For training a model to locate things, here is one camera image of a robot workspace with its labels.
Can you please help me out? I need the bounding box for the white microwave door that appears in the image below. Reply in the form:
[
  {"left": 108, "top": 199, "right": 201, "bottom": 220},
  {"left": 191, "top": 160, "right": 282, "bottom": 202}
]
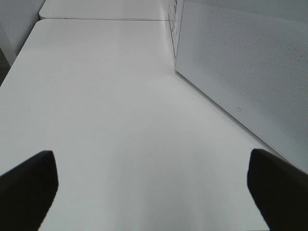
[{"left": 175, "top": 0, "right": 308, "bottom": 171}]

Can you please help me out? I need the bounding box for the white microwave oven body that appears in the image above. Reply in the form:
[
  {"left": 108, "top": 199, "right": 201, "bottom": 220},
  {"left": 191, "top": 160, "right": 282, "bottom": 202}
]
[{"left": 167, "top": 0, "right": 184, "bottom": 63}]

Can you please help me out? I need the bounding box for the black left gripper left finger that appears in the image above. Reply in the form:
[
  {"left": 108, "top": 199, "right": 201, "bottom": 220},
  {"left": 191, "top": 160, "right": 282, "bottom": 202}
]
[{"left": 0, "top": 151, "right": 59, "bottom": 231}]

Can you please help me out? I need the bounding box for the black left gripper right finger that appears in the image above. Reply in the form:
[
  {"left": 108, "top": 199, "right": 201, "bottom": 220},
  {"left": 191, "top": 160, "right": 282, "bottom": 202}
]
[{"left": 247, "top": 149, "right": 308, "bottom": 231}]

